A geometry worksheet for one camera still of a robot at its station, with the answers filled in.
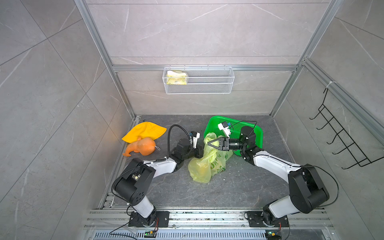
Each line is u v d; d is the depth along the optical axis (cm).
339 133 68
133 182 46
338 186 46
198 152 77
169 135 72
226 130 73
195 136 80
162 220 73
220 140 71
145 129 107
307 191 43
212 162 70
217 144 73
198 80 101
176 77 87
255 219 73
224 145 68
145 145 93
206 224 73
